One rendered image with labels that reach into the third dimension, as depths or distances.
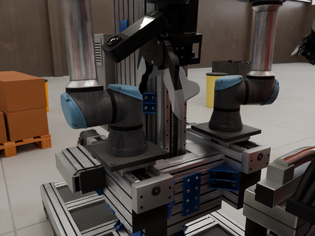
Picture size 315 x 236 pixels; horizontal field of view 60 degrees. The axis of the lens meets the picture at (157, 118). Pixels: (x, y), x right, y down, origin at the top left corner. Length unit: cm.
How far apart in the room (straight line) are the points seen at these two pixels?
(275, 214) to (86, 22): 69
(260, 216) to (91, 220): 133
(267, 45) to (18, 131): 277
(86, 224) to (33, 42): 995
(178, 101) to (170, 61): 7
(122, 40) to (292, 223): 37
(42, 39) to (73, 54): 1046
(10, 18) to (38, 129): 809
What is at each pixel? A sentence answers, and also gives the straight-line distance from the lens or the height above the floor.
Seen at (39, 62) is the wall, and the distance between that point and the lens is 1130.
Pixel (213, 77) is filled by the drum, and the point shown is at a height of 60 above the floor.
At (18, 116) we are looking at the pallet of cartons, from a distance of 333.
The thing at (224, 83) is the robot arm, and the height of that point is 103.
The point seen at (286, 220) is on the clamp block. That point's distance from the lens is 47.
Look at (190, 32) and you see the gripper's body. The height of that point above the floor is 120.
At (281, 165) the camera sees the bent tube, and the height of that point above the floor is 100.
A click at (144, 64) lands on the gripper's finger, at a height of 114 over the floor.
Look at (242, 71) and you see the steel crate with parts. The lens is 615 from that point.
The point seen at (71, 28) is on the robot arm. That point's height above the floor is 123.
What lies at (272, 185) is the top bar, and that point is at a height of 98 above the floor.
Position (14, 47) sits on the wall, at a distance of 1118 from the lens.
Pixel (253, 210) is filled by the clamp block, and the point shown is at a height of 92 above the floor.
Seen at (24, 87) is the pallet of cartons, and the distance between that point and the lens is 330.
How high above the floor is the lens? 118
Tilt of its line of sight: 15 degrees down
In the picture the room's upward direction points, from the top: straight up
